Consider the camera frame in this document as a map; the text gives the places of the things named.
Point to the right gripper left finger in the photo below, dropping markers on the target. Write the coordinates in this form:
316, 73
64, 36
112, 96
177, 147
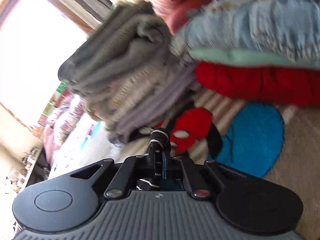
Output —
153, 151

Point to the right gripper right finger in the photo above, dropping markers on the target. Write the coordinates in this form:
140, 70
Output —
165, 157

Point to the black white striped garment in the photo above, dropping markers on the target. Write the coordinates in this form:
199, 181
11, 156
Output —
146, 182

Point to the lilac folded garment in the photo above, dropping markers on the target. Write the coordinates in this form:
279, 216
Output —
155, 106

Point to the pink floral duvet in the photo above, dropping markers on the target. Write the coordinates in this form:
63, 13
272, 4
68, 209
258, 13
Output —
68, 128

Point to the grey folded garment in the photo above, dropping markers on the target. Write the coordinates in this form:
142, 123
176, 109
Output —
131, 38

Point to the Mickey Mouse plush blanket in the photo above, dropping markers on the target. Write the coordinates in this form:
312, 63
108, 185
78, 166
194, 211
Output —
279, 142

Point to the colourful alphabet foam headboard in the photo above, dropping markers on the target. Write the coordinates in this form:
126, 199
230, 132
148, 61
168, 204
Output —
55, 101

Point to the red folded garment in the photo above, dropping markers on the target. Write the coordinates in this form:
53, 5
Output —
288, 86

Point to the dark cluttered desk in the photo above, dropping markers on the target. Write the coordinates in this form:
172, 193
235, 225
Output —
35, 169

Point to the light blue denim garment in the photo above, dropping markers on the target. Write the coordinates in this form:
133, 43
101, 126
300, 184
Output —
289, 28

